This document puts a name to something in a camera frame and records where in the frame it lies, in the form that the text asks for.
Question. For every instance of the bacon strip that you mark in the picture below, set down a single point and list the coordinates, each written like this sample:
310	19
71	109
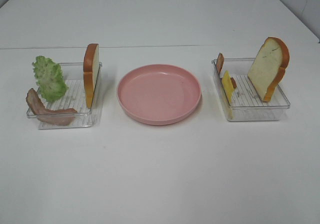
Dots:
60	117
219	66

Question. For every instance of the bread slice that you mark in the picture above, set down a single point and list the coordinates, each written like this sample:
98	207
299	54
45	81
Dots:
269	67
90	71

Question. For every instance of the green lettuce leaf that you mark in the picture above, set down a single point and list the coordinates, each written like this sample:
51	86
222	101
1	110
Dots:
49	78

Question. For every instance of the pink round plate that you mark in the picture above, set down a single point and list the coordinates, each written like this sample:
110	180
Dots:
159	94

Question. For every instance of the yellow cheese slice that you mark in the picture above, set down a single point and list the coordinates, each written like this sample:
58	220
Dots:
228	89

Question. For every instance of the clear plastic tray left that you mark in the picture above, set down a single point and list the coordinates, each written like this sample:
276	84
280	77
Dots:
75	98

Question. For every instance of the clear plastic tray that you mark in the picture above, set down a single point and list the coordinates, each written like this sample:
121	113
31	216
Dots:
246	104
75	98

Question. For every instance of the clear plastic tray right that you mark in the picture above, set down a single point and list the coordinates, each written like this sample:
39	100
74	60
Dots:
246	104

